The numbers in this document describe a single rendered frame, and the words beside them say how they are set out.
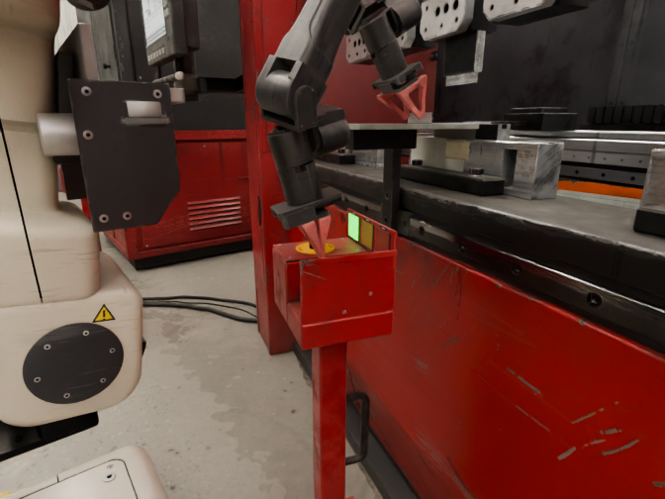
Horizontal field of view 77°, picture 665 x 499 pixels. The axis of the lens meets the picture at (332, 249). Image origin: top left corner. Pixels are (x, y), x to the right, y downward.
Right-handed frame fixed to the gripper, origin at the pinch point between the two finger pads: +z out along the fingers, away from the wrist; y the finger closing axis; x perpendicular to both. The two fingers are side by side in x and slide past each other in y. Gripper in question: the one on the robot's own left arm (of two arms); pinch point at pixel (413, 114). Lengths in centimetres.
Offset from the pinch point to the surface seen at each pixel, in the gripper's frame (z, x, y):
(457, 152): 10.8, -2.9, -5.2
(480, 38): -6.4, -16.8, -5.8
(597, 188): 115, -124, 72
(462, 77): -0.6, -13.4, -1.2
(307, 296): 6.6, 41.3, -22.0
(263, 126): -4, 10, 85
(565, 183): 112, -121, 88
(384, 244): 8.8, 26.0, -20.1
